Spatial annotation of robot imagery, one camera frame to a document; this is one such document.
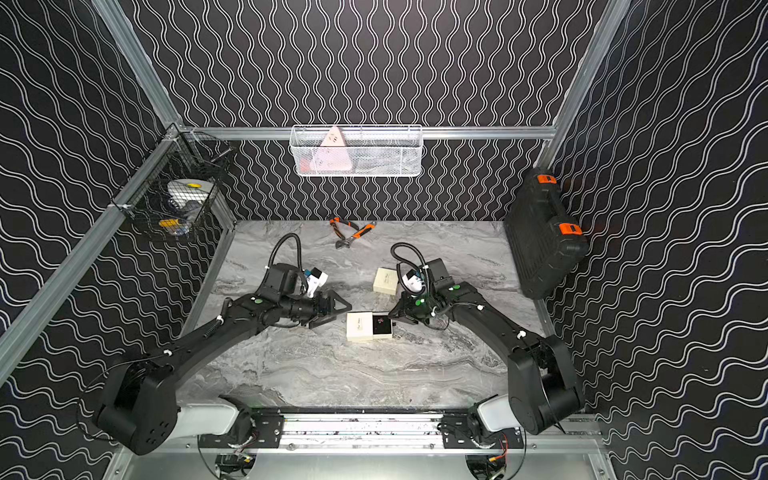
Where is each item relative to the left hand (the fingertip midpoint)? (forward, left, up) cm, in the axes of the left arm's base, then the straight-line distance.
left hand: (343, 308), depth 79 cm
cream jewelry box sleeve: (+18, -10, -13) cm, 25 cm away
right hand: (+2, -13, -4) cm, 13 cm away
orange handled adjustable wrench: (+36, +6, -15) cm, 39 cm away
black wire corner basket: (+22, +48, +18) cm, 56 cm away
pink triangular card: (+40, +8, +18) cm, 45 cm away
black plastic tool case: (+21, -56, +6) cm, 60 cm away
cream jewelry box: (+2, -3, -13) cm, 14 cm away
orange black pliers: (+48, +12, -15) cm, 51 cm away
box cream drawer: (+2, -10, -14) cm, 17 cm away
